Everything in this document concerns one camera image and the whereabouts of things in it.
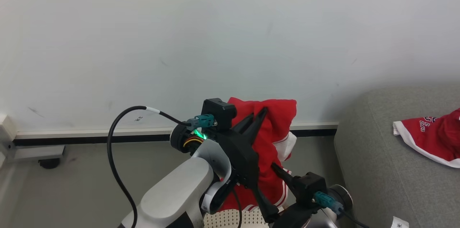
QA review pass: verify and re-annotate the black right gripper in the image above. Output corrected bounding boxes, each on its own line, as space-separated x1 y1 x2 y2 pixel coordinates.
253 163 326 228

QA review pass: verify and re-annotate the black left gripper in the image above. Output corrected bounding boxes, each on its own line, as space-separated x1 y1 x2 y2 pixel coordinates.
207 107 269 190

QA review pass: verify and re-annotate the red garment with white stripes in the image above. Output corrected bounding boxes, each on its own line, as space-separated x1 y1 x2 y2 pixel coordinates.
216 97 298 212

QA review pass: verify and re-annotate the red garment with white lettering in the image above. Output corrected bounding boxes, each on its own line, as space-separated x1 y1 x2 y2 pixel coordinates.
393 108 460 168

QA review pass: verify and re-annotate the grey fabric sofa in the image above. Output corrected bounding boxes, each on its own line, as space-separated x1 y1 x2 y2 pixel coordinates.
333 85 460 228

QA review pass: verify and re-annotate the white perforated laundry basket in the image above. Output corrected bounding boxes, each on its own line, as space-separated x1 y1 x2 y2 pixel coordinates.
203 205 288 228

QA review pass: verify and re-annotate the white paper tag with mark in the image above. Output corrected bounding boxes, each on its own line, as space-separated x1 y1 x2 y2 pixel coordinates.
391 216 410 228

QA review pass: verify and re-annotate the white and black baseboard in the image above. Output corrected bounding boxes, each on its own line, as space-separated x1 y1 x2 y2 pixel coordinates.
14 122 339 146

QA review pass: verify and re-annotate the black caster wheel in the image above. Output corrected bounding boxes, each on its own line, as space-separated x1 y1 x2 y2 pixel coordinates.
38 158 61 169

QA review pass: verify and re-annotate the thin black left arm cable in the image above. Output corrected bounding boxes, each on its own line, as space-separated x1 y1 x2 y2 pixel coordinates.
232 188 243 228

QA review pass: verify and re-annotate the teal left cable connector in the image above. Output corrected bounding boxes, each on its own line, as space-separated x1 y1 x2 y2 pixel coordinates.
186 114 217 130

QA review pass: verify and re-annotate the teal cable connector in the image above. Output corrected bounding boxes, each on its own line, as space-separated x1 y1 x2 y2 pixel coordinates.
186 114 217 130
313 191 345 216

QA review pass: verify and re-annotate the teal right cable connector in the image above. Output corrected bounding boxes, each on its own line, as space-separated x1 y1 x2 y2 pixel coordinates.
313 191 345 216

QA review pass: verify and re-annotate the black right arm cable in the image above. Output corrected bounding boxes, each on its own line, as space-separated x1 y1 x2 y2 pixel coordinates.
336 208 371 228

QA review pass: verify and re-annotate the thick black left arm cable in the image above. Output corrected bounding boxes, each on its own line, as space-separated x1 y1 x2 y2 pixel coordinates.
107 106 193 228

